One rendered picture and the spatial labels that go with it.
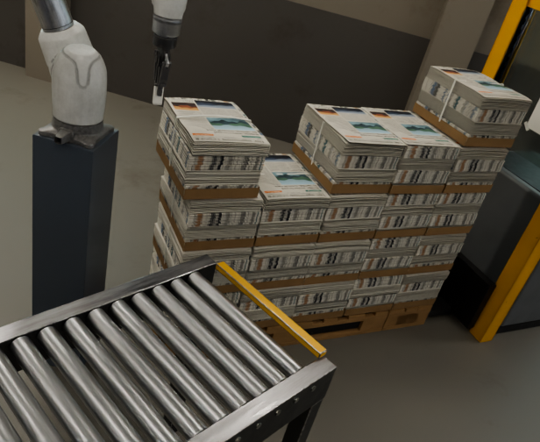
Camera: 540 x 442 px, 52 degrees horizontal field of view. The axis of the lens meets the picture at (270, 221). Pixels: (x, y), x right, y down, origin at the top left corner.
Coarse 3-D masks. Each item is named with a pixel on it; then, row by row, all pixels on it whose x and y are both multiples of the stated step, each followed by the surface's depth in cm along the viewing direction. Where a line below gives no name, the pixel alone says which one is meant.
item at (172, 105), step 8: (168, 104) 203; (176, 104) 202; (184, 104) 204; (192, 104) 206; (200, 104) 208; (208, 104) 210; (216, 104) 212; (224, 104) 214; (232, 104) 216; (168, 112) 203; (176, 112) 197; (184, 112) 198; (192, 112) 200; (200, 112) 202; (208, 112) 204; (216, 112) 205; (224, 112) 207; (232, 112) 209; (240, 112) 211; (160, 120) 212; (168, 120) 203; (160, 128) 211; (168, 128) 203; (160, 136) 212; (168, 136) 204; (160, 144) 213; (168, 144) 203
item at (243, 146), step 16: (192, 128) 187; (208, 128) 191; (224, 128) 194; (240, 128) 198; (256, 128) 201; (176, 144) 196; (192, 144) 182; (208, 144) 183; (224, 144) 185; (240, 144) 188; (256, 144) 191; (176, 160) 195; (192, 160) 185; (208, 160) 187; (224, 160) 190; (240, 160) 193; (256, 160) 195; (192, 176) 188; (208, 176) 191; (224, 176) 194; (240, 176) 197; (256, 176) 200
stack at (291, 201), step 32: (288, 160) 239; (288, 192) 215; (320, 192) 221; (160, 224) 233; (192, 224) 200; (224, 224) 206; (256, 224) 212; (288, 224) 219; (320, 224) 226; (352, 224) 234; (384, 224) 242; (416, 224) 251; (192, 256) 208; (224, 256) 215; (256, 256) 221; (288, 256) 229; (320, 256) 237; (352, 256) 245; (384, 256) 255; (288, 288) 240; (320, 288) 249; (352, 288) 259; (384, 288) 268; (256, 320) 244; (320, 320) 266; (352, 320) 273; (384, 320) 284
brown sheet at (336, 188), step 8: (296, 152) 244; (304, 160) 238; (312, 168) 232; (320, 176) 226; (328, 184) 221; (336, 184) 219; (344, 184) 220; (352, 184) 222; (360, 184) 224; (368, 184) 225; (376, 184) 227; (384, 184) 229; (336, 192) 221; (344, 192) 223; (352, 192) 225; (360, 192) 226; (368, 192) 228; (376, 192) 230; (384, 192) 232
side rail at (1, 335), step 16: (208, 256) 173; (160, 272) 161; (176, 272) 163; (192, 272) 165; (208, 272) 171; (112, 288) 151; (128, 288) 153; (144, 288) 154; (64, 304) 142; (80, 304) 143; (96, 304) 144; (128, 304) 152; (32, 320) 135; (48, 320) 136; (64, 320) 138; (112, 320) 151; (0, 336) 129; (16, 336) 130; (32, 336) 133; (64, 336) 141; (96, 336) 150; (16, 368) 135
